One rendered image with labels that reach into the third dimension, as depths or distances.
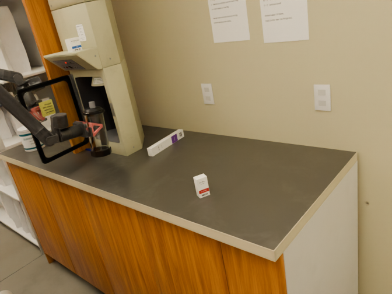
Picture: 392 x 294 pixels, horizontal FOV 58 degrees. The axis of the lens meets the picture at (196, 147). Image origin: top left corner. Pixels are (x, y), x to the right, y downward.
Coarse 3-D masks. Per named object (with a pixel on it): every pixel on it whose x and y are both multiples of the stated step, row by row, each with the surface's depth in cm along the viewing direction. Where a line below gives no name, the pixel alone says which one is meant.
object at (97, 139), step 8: (96, 112) 168; (88, 120) 169; (96, 120) 169; (104, 120) 174; (88, 128) 171; (96, 128) 170; (104, 128) 173; (96, 136) 171; (104, 136) 174; (96, 144) 172; (104, 144) 174
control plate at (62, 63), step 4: (64, 60) 172; (68, 60) 170; (72, 60) 168; (60, 64) 180; (64, 64) 178; (68, 64) 176; (72, 64) 174; (76, 64) 172; (64, 68) 185; (68, 68) 182; (72, 68) 180; (76, 68) 178; (80, 68) 176; (84, 68) 174
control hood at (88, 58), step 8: (88, 48) 169; (96, 48) 166; (48, 56) 176; (56, 56) 171; (64, 56) 167; (72, 56) 163; (80, 56) 161; (88, 56) 163; (96, 56) 167; (56, 64) 183; (80, 64) 170; (88, 64) 166; (96, 64) 167
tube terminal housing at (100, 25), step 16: (64, 16) 174; (80, 16) 165; (96, 16) 164; (112, 16) 179; (64, 32) 179; (96, 32) 165; (112, 32) 171; (64, 48) 185; (112, 48) 172; (112, 64) 174; (112, 80) 175; (128, 80) 192; (112, 96) 176; (128, 96) 183; (128, 112) 185; (128, 128) 186; (112, 144) 192; (128, 144) 187
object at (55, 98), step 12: (60, 84) 186; (24, 96) 172; (36, 96) 176; (48, 96) 182; (60, 96) 187; (36, 108) 177; (48, 108) 182; (60, 108) 188; (72, 108) 194; (48, 120) 183; (72, 120) 194; (60, 144) 189; (72, 144) 196; (48, 156) 185
